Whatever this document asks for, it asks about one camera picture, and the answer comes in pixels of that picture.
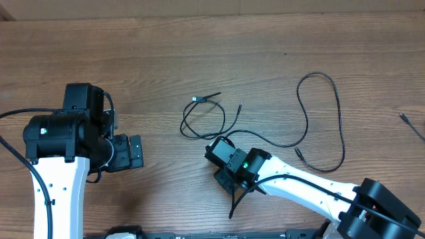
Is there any short black USB cable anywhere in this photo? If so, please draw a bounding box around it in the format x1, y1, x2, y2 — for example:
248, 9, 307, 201
179, 92, 243, 141

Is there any long black USB cable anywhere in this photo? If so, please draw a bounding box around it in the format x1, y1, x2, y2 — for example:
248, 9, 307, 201
224, 71, 347, 173

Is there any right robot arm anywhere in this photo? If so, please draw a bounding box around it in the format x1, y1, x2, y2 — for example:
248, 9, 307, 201
204, 137, 424, 239

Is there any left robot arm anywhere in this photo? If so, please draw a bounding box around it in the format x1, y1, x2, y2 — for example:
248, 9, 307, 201
23, 83, 143, 238

